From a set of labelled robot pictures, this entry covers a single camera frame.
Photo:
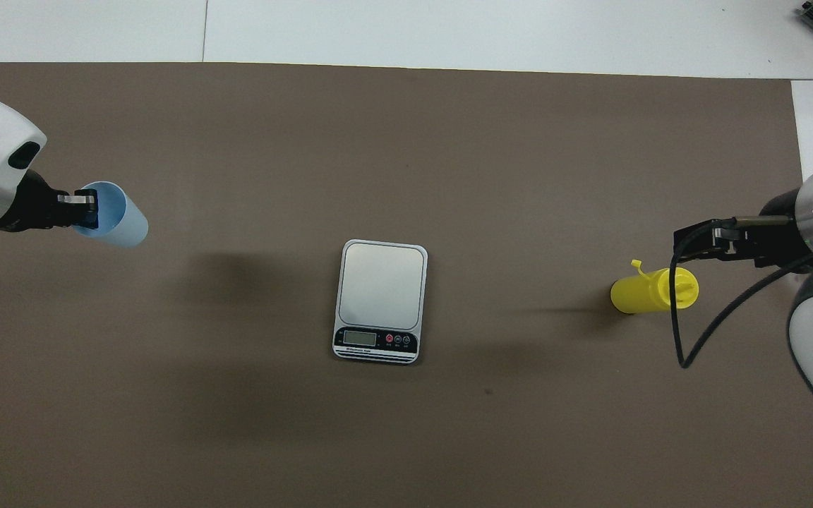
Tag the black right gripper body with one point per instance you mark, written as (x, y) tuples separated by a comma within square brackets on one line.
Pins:
[(780, 240)]

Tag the brown paper table mat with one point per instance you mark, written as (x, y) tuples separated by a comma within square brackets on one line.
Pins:
[(449, 176)]

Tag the silver digital kitchen scale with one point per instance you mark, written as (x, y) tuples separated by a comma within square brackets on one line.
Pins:
[(381, 286)]

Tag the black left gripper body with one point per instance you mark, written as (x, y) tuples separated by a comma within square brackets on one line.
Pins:
[(32, 208)]

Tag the yellow squeeze seasoning bottle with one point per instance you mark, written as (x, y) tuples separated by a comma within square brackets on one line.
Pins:
[(636, 293)]

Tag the light blue plastic cup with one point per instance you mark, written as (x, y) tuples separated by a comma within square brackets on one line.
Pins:
[(124, 219)]

